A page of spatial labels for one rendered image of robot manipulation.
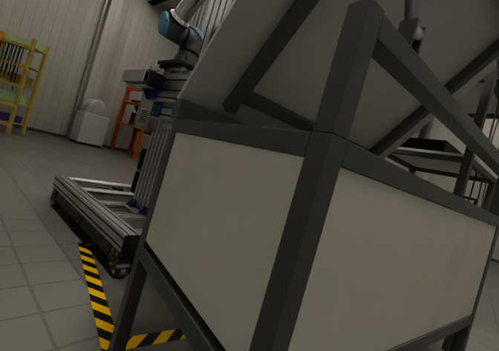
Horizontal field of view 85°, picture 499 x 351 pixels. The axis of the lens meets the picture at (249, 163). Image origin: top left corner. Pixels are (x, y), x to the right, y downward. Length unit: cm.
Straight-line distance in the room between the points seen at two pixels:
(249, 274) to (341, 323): 20
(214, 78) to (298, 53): 28
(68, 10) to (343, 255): 952
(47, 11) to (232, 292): 930
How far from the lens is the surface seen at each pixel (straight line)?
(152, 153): 199
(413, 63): 58
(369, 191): 51
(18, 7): 945
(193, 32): 174
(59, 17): 961
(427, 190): 72
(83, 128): 867
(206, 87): 91
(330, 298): 52
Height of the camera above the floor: 73
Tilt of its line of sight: level
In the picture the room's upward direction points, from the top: 16 degrees clockwise
